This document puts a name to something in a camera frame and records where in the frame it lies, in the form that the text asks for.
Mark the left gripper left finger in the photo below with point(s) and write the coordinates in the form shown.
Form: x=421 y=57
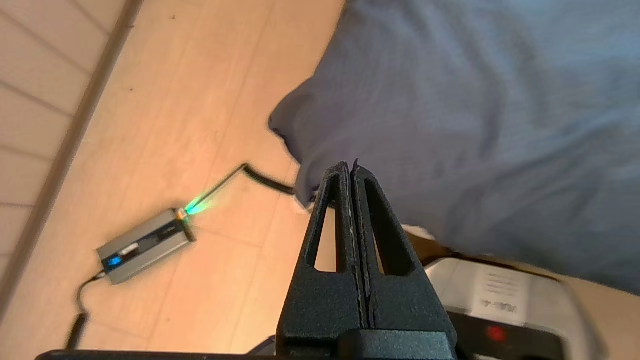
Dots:
x=325 y=310

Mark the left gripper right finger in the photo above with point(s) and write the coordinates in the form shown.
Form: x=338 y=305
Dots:
x=405 y=310

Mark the white robot body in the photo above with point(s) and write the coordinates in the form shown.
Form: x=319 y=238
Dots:
x=505 y=295

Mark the grey metal power box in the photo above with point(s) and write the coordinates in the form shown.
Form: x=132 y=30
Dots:
x=145 y=245

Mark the blue bed sheet mattress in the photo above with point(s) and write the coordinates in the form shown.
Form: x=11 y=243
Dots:
x=475 y=125

